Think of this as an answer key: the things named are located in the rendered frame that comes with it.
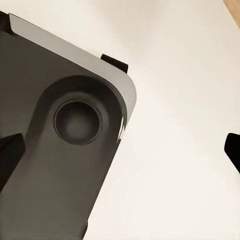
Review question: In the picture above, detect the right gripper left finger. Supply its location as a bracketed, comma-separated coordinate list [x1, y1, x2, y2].
[0, 133, 26, 193]

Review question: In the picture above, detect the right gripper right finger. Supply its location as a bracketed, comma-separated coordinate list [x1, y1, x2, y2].
[224, 133, 240, 173]

